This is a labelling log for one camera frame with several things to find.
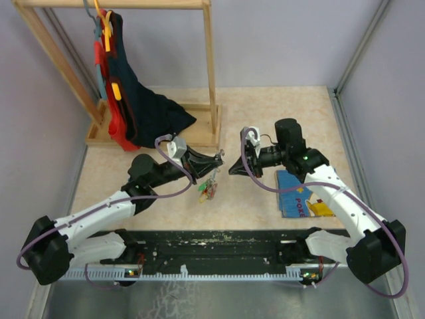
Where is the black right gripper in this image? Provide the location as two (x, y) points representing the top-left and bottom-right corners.
(229, 144), (289, 179)

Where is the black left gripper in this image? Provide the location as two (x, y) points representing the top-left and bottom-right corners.
(149, 145), (223, 189)

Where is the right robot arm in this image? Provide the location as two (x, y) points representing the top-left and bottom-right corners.
(228, 118), (409, 286)

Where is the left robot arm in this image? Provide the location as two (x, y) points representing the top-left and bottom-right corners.
(17, 144), (223, 285)

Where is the green key tag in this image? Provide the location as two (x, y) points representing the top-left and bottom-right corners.
(198, 183), (207, 192)

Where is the wooden clothes rack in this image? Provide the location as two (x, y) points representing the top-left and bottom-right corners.
(13, 1), (221, 152)

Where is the dark navy garment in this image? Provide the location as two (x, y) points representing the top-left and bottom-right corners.
(106, 11), (197, 148)

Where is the blue yellow booklet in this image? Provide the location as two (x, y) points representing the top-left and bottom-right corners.
(275, 169), (334, 219)

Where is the red garment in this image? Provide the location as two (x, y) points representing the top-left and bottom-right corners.
(97, 16), (140, 152)

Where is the yellow hanger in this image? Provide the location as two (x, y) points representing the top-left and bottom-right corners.
(94, 0), (122, 101)

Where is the teal hanger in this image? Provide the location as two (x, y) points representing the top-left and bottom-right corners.
(83, 0), (108, 100)

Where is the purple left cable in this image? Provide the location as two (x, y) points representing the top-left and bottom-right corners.
(16, 134), (194, 290)

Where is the purple cable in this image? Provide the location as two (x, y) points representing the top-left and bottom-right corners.
(16, 134), (194, 290)
(240, 128), (410, 298)

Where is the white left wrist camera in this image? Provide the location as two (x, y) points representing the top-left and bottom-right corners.
(167, 136), (187, 160)

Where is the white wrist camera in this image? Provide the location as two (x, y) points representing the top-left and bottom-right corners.
(243, 126), (260, 147)
(167, 136), (187, 160)

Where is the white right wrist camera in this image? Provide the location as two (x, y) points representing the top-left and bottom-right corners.
(243, 126), (260, 147)

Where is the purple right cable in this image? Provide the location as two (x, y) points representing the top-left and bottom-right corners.
(240, 128), (410, 298)

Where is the aluminium corner rail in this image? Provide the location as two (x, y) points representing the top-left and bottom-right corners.
(333, 0), (392, 97)

